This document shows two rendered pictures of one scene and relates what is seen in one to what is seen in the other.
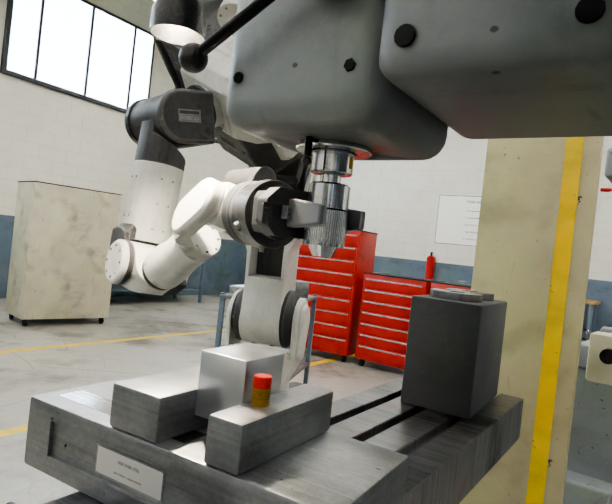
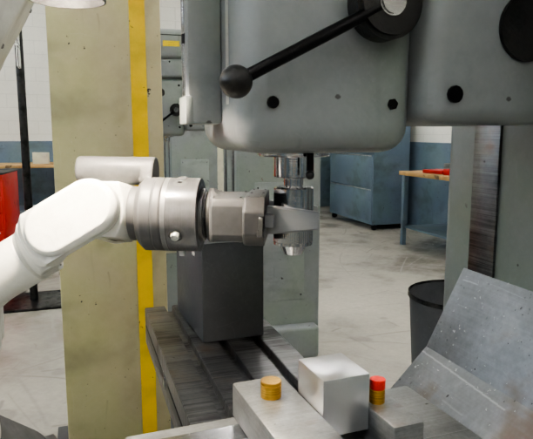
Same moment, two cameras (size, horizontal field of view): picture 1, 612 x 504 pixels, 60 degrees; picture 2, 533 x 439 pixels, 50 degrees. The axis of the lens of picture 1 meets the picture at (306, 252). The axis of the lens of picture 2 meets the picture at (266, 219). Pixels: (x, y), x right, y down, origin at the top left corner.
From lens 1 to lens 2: 59 cm
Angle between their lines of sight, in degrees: 52
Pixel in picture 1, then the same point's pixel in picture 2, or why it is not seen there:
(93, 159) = not seen: outside the picture
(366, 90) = (402, 125)
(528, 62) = (519, 121)
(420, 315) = (212, 260)
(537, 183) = (107, 76)
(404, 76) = (443, 121)
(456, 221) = not seen: outside the picture
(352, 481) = (443, 419)
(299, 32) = (339, 64)
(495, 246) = (74, 144)
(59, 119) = not seen: outside the picture
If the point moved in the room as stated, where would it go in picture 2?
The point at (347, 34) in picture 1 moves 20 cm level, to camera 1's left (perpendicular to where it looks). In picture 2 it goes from (387, 76) to (265, 55)
